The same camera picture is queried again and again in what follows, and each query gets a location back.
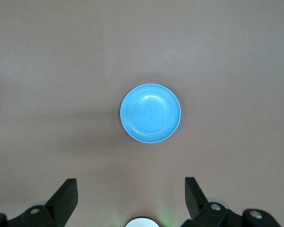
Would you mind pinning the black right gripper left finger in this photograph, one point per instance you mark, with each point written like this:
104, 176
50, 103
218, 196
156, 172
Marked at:
56, 208

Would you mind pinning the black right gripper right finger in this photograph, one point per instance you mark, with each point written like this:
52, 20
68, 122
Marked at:
196, 205

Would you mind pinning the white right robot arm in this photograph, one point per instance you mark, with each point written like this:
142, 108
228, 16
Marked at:
142, 222

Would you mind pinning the blue round plate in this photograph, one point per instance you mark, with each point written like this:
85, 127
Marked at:
150, 113

